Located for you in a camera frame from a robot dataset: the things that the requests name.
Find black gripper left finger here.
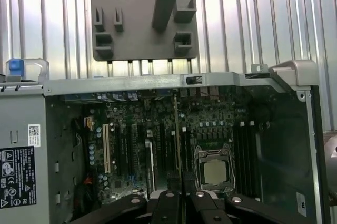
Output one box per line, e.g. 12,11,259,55
70,172,183,224

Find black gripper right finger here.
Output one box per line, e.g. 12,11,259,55
183,172,299,224

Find black RAM slot pair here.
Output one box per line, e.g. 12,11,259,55
233,120,261,198
168,126,195,180

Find silver CPU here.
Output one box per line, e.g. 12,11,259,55
203,160,232,184

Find metal CPU socket cover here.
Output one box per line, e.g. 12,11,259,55
194,144,240,191

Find green motherboard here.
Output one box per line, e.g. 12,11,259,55
83,89,264,207

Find black open PC case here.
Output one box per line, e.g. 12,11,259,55
0,59,333,224

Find grey power supply unit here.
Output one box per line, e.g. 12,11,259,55
0,94,52,224

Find grey parts rack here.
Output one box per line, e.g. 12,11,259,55
90,0,199,62

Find blue latch button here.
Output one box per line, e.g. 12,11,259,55
7,59,25,77

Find silver case handle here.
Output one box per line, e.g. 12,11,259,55
4,59,51,83

